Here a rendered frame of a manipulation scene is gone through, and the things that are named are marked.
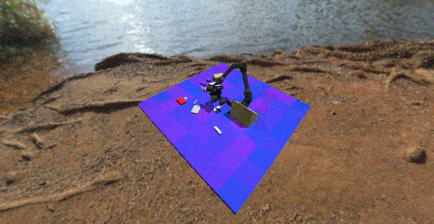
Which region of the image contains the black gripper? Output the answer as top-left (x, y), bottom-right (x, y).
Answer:
top-left (209, 91), bottom-right (227, 106)

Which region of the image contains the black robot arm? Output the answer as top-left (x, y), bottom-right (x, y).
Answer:
top-left (207, 62), bottom-right (253, 108)

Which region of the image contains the red rectangular block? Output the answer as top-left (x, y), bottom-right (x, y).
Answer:
top-left (176, 97), bottom-right (186, 105)

